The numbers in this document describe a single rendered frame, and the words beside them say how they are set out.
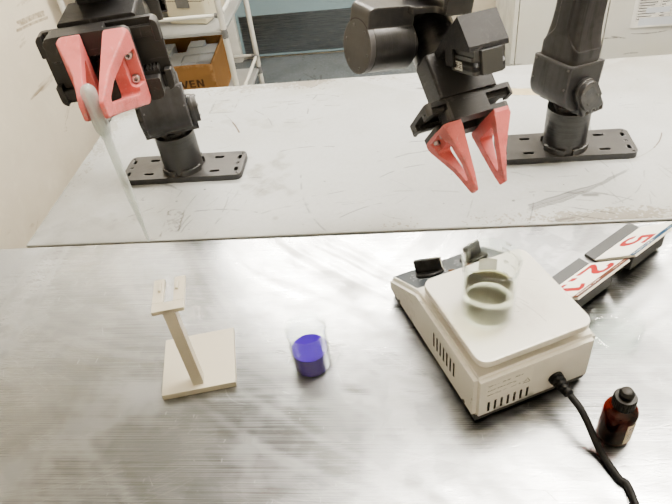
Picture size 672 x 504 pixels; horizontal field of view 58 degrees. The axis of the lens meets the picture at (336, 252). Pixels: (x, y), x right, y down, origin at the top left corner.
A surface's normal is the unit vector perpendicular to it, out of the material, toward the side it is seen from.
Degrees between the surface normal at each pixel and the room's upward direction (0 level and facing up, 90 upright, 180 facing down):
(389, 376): 0
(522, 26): 90
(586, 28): 82
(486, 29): 41
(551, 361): 90
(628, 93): 0
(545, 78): 83
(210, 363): 0
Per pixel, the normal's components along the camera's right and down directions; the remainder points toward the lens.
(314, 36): -0.06, 0.67
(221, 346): -0.11, -0.75
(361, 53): -0.87, 0.24
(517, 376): 0.34, 0.59
